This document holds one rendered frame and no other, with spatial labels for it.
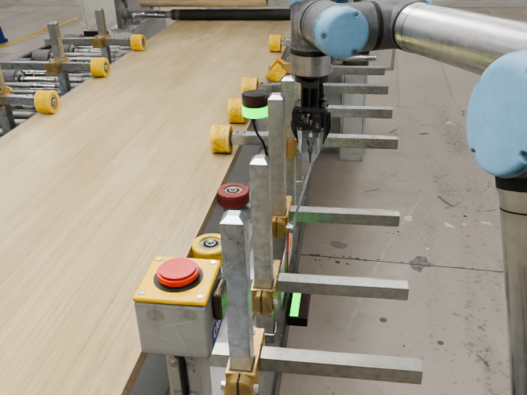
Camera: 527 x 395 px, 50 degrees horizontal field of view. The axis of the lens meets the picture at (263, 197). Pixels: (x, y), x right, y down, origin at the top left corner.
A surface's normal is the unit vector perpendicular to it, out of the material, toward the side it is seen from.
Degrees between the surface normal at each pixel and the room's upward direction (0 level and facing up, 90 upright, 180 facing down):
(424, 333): 0
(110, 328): 0
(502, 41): 64
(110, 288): 0
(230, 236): 90
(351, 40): 90
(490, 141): 83
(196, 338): 90
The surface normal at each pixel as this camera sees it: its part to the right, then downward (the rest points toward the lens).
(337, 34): 0.18, 0.45
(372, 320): -0.03, -0.88
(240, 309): -0.15, 0.46
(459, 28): -0.84, -0.36
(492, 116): -0.97, 0.02
